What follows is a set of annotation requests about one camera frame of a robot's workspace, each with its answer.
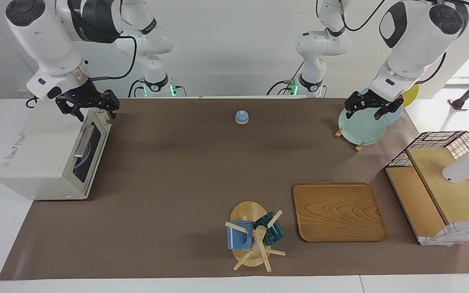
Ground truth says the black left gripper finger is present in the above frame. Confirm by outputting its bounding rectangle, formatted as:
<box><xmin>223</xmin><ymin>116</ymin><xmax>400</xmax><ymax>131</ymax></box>
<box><xmin>375</xmin><ymin>100</ymin><xmax>403</xmax><ymax>120</ymax></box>
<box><xmin>344</xmin><ymin>92</ymin><xmax>361</xmax><ymax>119</ymax></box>

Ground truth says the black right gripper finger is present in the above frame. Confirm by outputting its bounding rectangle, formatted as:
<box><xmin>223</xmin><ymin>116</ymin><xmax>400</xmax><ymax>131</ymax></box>
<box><xmin>98</xmin><ymin>90</ymin><xmax>120</xmax><ymax>120</ymax></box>
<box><xmin>55</xmin><ymin>97</ymin><xmax>85</xmax><ymax>122</ymax></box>

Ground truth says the oven door with glass window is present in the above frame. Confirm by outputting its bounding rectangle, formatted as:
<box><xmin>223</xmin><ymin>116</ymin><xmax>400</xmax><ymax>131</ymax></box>
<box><xmin>72</xmin><ymin>116</ymin><xmax>112</xmax><ymax>192</ymax></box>

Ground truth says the cream toaster oven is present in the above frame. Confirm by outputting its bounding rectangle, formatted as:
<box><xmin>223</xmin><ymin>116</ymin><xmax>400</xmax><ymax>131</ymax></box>
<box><xmin>0</xmin><ymin>98</ymin><xmax>112</xmax><ymax>201</ymax></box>

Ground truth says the light blue racked plate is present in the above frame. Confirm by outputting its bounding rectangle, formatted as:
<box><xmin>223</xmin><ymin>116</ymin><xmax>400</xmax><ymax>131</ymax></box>
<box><xmin>359</xmin><ymin>87</ymin><xmax>403</xmax><ymax>127</ymax></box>

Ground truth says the yellow racked plate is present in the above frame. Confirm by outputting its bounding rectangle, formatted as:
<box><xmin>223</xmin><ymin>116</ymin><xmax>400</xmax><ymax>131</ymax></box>
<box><xmin>401</xmin><ymin>83</ymin><xmax>419</xmax><ymax>107</ymax></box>

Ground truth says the pale green racked plate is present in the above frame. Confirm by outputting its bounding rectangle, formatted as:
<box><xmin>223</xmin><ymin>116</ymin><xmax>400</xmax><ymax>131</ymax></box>
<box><xmin>338</xmin><ymin>105</ymin><xmax>386</xmax><ymax>146</ymax></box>

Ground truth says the wooden plate rack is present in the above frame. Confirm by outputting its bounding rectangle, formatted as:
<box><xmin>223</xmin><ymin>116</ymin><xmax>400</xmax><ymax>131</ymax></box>
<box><xmin>335</xmin><ymin>127</ymin><xmax>365</xmax><ymax>152</ymax></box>

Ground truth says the white cup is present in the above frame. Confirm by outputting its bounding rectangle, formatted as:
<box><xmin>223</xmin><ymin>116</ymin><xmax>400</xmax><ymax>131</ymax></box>
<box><xmin>442</xmin><ymin>138</ymin><xmax>469</xmax><ymax>184</ymax></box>

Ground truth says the light wooden shelf box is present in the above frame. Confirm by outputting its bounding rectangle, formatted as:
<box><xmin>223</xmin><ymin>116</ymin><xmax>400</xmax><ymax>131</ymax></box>
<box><xmin>385</xmin><ymin>147</ymin><xmax>469</xmax><ymax>245</ymax></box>

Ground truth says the brown wooden tray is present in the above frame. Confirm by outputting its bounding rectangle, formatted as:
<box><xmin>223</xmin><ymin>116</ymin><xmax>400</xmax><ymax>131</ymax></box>
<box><xmin>293</xmin><ymin>182</ymin><xmax>388</xmax><ymax>243</ymax></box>

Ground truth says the brown table mat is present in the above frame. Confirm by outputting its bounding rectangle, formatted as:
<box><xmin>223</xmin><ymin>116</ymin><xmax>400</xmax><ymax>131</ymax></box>
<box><xmin>0</xmin><ymin>98</ymin><xmax>469</xmax><ymax>280</ymax></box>

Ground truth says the white crumpled cloth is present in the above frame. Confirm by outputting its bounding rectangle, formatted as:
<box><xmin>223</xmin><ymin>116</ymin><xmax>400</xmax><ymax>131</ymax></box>
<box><xmin>419</xmin><ymin>219</ymin><xmax>469</xmax><ymax>246</ymax></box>

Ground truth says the wooden mug tree stand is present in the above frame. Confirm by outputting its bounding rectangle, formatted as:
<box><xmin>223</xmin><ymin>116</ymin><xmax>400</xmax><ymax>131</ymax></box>
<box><xmin>225</xmin><ymin>201</ymin><xmax>287</xmax><ymax>273</ymax></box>

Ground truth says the dark green ceramic mug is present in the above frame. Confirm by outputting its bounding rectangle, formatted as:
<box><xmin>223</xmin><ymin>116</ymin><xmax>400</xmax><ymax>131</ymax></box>
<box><xmin>253</xmin><ymin>212</ymin><xmax>285</xmax><ymax>246</ymax></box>

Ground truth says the blue ceramic mug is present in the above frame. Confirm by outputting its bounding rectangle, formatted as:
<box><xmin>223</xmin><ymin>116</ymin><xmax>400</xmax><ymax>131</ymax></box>
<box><xmin>226</xmin><ymin>221</ymin><xmax>254</xmax><ymax>250</ymax></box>

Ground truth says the black wire basket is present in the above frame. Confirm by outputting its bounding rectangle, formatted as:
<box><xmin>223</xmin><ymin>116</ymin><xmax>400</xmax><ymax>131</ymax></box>
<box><xmin>384</xmin><ymin>131</ymin><xmax>469</xmax><ymax>216</ymax></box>

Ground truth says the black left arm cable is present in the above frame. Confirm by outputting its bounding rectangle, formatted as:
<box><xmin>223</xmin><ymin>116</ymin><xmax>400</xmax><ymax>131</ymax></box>
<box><xmin>338</xmin><ymin>0</ymin><xmax>385</xmax><ymax>32</ymax></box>

